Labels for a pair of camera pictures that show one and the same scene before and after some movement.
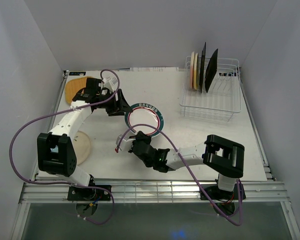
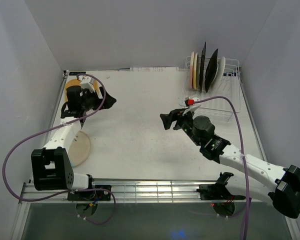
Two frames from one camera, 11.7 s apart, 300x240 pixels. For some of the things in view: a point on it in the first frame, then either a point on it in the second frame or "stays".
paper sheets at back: x=162 y=69 stays
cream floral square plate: x=202 y=63 stays
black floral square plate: x=211 y=70 stays
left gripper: x=119 y=106 -> x=86 y=92
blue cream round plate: x=82 y=146 stays
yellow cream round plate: x=195 y=71 stays
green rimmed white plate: x=144 y=113 -> x=221 y=63
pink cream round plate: x=191 y=69 stays
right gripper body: x=147 y=139 -> x=185 y=122
